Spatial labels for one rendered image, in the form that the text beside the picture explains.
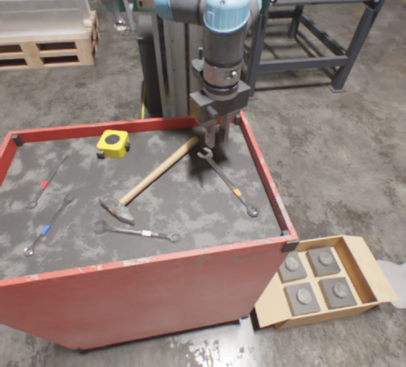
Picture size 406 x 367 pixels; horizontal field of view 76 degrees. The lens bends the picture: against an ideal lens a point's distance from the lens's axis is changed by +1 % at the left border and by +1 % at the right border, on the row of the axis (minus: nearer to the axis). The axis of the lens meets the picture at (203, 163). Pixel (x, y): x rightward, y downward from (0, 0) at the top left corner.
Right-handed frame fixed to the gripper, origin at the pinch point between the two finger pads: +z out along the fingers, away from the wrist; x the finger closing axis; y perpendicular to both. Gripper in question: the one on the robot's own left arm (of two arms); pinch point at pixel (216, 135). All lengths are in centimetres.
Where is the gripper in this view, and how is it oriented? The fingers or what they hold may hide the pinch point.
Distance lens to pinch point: 66.7
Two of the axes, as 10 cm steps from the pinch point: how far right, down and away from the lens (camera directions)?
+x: 8.5, -3.8, 3.6
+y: 5.2, 6.4, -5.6
